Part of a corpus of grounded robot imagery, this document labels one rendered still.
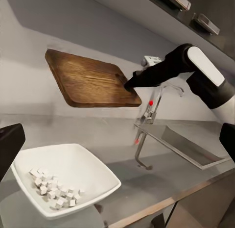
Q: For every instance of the bowl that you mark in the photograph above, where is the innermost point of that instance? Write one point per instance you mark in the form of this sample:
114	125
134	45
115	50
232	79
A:
75	166

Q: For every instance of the dishwasher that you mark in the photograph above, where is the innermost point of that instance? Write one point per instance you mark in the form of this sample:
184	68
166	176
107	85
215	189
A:
156	220

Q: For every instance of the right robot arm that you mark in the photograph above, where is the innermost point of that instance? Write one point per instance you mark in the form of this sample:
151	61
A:
207	81

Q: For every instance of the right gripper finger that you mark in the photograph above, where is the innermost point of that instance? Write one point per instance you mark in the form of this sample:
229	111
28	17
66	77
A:
130	83

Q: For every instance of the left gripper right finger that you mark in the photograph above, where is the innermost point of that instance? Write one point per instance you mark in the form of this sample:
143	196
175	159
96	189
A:
227	139

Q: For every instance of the drop in sink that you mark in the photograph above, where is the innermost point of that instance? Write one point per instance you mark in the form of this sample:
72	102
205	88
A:
195	144

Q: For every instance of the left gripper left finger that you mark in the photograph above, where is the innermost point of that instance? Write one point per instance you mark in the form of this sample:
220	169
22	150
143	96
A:
11	140

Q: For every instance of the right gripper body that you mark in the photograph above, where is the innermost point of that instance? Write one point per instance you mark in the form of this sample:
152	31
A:
148	78

